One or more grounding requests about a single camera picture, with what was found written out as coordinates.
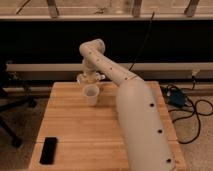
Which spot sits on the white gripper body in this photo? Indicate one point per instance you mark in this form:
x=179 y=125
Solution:
x=89 y=70

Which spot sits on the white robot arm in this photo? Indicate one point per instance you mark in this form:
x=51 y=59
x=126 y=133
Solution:
x=144 y=136

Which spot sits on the translucent plastic cup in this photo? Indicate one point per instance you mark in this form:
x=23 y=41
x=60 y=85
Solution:
x=91 y=93

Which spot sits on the wooden table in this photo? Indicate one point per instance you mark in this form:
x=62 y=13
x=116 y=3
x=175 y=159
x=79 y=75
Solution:
x=88 y=138

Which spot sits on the black smartphone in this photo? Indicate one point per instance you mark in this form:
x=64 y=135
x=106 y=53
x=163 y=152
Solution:
x=48 y=150

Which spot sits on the white baseboard heater rail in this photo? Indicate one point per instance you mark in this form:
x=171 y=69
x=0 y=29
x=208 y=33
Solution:
x=137 y=67

